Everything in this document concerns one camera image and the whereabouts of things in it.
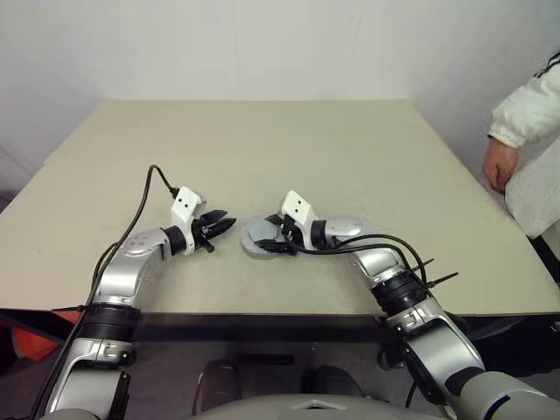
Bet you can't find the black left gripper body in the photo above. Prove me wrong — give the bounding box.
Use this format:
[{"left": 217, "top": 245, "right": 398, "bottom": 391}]
[{"left": 192, "top": 213, "right": 218, "bottom": 255}]

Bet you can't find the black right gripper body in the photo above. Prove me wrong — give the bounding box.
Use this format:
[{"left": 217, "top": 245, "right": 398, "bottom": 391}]
[{"left": 271, "top": 213, "right": 305, "bottom": 256}]

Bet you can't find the grey round disc object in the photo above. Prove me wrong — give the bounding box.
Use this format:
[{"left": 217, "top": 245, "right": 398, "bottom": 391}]
[{"left": 238, "top": 227, "right": 288, "bottom": 263}]

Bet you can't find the grey round motor lid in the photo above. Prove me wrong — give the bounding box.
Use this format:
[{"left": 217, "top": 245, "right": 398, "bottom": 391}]
[{"left": 241, "top": 217, "right": 281, "bottom": 247}]

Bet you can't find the person's bare hand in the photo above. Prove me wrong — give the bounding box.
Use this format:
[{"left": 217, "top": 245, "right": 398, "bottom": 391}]
[{"left": 482, "top": 137, "right": 522, "bottom": 194}]

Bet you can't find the dark rounded shape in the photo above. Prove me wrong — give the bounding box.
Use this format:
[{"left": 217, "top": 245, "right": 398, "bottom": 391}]
[{"left": 194, "top": 359, "right": 240, "bottom": 412}]

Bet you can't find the grey robot torso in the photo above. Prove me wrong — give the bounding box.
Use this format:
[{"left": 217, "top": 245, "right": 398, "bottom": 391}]
[{"left": 187, "top": 395, "right": 395, "bottom": 420}]

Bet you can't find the red object under table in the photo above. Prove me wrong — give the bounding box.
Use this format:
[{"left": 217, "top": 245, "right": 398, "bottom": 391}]
[{"left": 0, "top": 307, "right": 85, "bottom": 362}]

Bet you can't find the white jacket body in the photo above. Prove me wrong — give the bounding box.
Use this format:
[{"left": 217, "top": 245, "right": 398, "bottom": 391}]
[{"left": 504, "top": 138, "right": 560, "bottom": 240}]

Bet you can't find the white jacket sleeve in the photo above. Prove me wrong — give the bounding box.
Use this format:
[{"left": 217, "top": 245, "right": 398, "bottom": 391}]
[{"left": 486, "top": 50, "right": 560, "bottom": 151}]

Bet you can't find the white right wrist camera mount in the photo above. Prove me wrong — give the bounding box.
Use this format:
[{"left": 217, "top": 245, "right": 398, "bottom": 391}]
[{"left": 282, "top": 190, "right": 317, "bottom": 253}]

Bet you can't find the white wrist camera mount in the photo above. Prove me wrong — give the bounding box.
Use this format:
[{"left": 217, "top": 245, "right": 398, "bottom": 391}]
[
  {"left": 170, "top": 186, "right": 207, "bottom": 256},
  {"left": 282, "top": 190, "right": 317, "bottom": 253}
]

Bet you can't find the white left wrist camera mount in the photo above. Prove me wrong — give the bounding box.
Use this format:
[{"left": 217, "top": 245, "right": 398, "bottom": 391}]
[{"left": 170, "top": 186, "right": 207, "bottom": 256}]

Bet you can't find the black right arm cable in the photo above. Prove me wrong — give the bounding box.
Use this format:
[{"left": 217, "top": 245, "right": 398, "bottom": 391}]
[{"left": 257, "top": 234, "right": 432, "bottom": 292}]

